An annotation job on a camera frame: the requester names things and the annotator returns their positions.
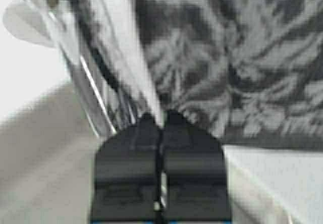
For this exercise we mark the chrome spring kitchen faucet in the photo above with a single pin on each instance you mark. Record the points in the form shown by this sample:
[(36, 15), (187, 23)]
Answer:
[(85, 57)]

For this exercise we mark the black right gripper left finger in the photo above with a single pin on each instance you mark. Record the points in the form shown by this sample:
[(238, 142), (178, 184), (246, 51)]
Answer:
[(123, 175)]

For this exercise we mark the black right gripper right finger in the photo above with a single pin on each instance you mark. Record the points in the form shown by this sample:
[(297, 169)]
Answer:
[(196, 174)]

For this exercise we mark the black white floral cloth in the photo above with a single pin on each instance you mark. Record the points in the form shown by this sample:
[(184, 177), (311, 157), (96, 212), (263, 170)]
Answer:
[(247, 71)]

